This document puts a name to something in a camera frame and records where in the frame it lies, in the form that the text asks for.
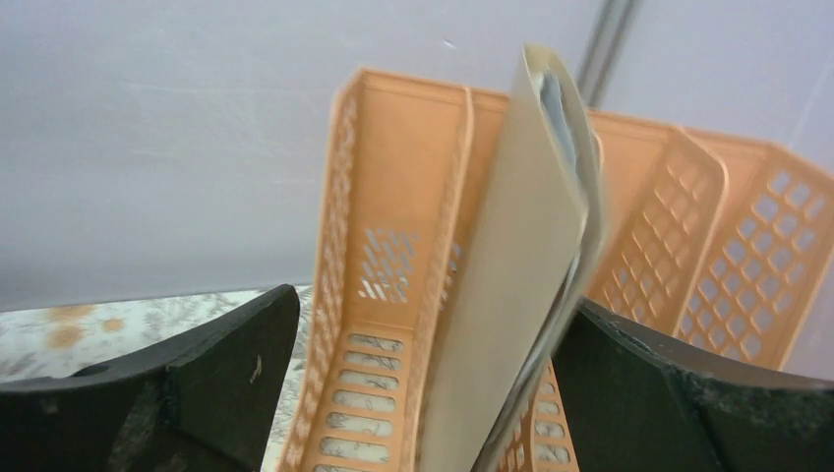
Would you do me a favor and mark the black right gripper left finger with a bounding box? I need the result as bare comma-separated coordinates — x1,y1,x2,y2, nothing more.
1,284,300,471

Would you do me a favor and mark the floral patterned table mat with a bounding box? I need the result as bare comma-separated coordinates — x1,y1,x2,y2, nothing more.
0,285,316,472

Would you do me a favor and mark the beige file folder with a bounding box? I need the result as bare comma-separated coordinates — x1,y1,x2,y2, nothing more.
415,44,606,471

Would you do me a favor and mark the left aluminium frame post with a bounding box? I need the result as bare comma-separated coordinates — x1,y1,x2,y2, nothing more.
576,0,642,107

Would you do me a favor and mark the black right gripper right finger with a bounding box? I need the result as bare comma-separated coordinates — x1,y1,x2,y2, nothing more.
553,298,833,472

